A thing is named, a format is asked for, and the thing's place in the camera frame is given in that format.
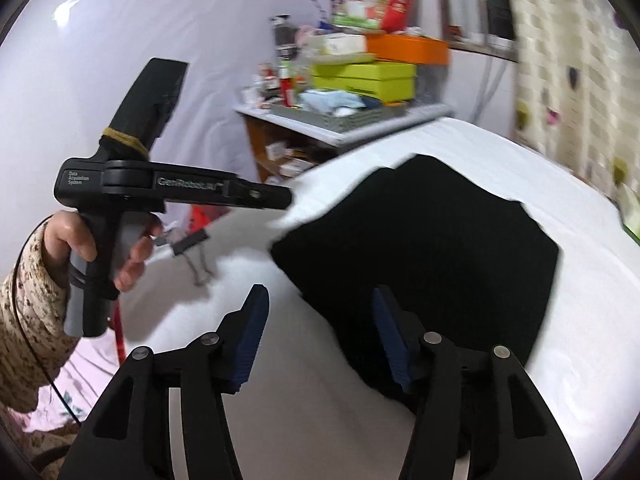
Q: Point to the clear bottle black lid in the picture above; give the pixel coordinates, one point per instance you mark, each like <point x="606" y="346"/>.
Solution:
<point x="284" y="35"/>

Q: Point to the black binder clip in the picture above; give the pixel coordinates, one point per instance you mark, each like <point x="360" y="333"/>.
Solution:
<point x="191" y="249"/>

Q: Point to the green white flat box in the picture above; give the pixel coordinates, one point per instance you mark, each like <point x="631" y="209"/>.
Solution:
<point x="628" y="205"/>

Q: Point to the orange box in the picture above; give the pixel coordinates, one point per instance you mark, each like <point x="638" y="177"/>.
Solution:
<point x="409" y="49"/>

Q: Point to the lime green box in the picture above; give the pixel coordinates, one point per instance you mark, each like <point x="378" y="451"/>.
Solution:
<point x="385" y="81"/>

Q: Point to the left hand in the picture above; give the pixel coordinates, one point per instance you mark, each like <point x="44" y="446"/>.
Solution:
<point x="66" y="232"/>

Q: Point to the floral sleeved left forearm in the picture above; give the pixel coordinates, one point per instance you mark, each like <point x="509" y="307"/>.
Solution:
<point x="34" y="347"/>

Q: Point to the white bedside shelf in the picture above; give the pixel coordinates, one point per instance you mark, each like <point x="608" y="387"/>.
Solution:
<point x="287" y="141"/>

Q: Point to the black pants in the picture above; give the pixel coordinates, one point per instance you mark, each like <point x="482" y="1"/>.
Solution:
<point x="471" y="266"/>

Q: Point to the heart patterned cream curtain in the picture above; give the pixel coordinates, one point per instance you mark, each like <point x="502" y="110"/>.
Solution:
<point x="577" y="101"/>

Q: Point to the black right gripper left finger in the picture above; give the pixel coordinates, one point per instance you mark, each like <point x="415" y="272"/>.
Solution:
<point x="219" y="363"/>

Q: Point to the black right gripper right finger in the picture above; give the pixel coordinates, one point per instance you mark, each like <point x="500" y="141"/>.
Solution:
<point x="427" y="367"/>

